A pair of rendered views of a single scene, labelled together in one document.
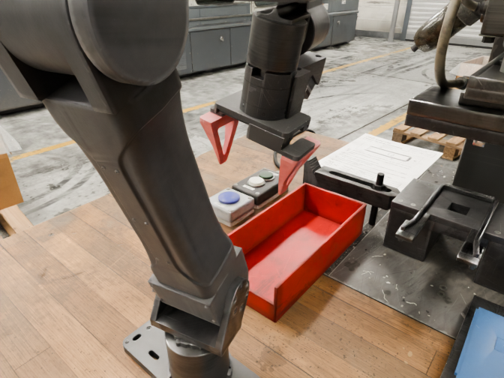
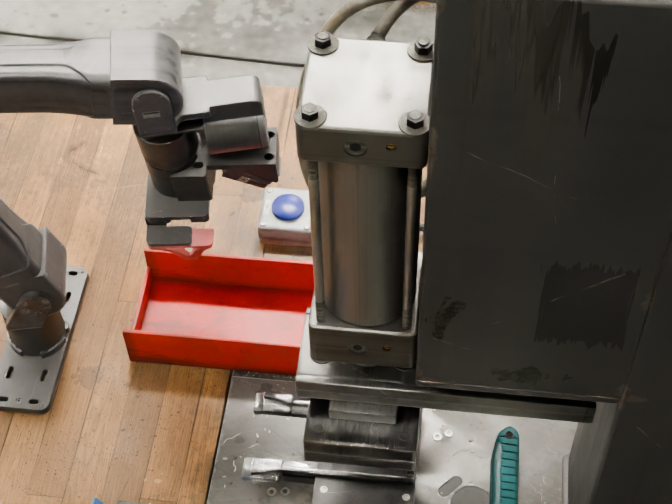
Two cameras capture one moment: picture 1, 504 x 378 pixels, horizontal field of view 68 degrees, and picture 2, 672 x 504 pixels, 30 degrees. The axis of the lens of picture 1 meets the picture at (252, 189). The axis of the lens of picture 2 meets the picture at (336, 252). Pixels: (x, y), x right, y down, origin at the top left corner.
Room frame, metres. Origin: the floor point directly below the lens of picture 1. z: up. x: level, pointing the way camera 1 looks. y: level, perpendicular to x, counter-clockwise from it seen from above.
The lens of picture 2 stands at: (0.13, -0.83, 2.11)
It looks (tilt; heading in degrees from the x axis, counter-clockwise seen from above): 52 degrees down; 59
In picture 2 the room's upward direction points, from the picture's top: 2 degrees counter-clockwise
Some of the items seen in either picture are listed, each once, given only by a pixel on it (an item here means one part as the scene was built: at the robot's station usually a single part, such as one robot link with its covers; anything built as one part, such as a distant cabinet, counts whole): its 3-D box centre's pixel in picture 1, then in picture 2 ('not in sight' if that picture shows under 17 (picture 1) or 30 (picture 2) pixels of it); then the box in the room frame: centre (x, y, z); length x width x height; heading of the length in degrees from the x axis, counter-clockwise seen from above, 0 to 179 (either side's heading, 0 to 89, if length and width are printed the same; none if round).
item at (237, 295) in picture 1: (196, 300); (30, 282); (0.27, 0.05, 1.00); 0.09 x 0.06 x 0.06; 63
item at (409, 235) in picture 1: (413, 225); (290, 406); (0.43, -0.23, 0.98); 0.07 x 0.02 x 0.01; 141
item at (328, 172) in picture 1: (355, 192); not in sight; (0.58, -0.18, 0.95); 0.15 x 0.03 x 0.10; 51
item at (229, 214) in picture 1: (229, 211); (289, 223); (0.59, 0.04, 0.90); 0.07 x 0.07 x 0.06; 51
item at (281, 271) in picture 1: (292, 240); (243, 312); (0.47, -0.06, 0.93); 0.25 x 0.12 x 0.06; 141
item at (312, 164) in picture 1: (321, 183); not in sight; (0.62, -0.13, 0.95); 0.06 x 0.03 x 0.09; 51
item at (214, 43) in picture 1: (259, 29); not in sight; (7.51, -0.14, 0.49); 5.51 x 1.02 x 0.97; 137
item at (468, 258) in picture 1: (473, 247); (279, 471); (0.39, -0.28, 0.98); 0.07 x 0.02 x 0.01; 141
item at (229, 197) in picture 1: (229, 199); (288, 209); (0.59, 0.04, 0.93); 0.04 x 0.04 x 0.02
